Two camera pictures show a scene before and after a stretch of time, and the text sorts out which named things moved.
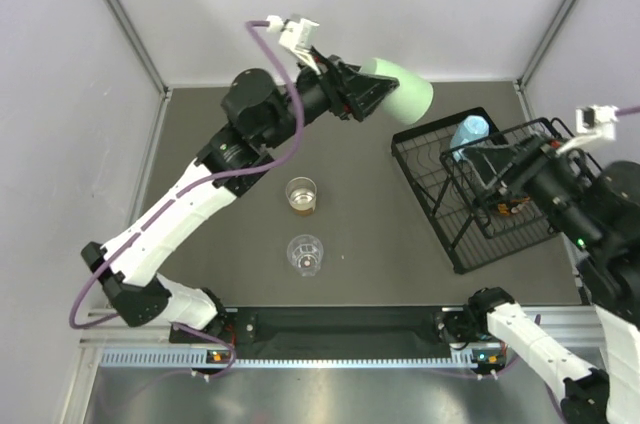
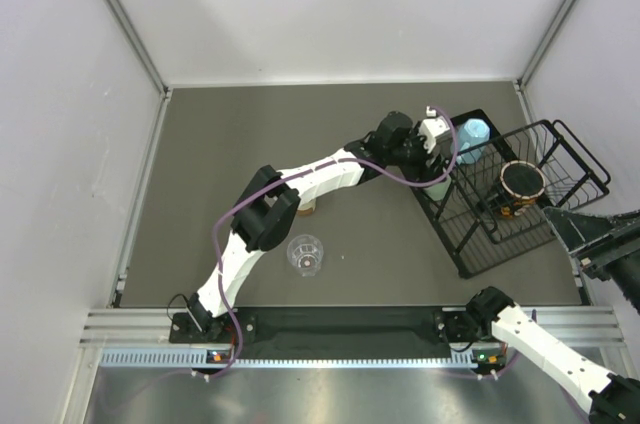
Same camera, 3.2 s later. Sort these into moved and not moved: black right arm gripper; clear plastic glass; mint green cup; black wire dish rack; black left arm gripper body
Moved: black right arm gripper; mint green cup; black left arm gripper body
Not moved: clear plastic glass; black wire dish rack
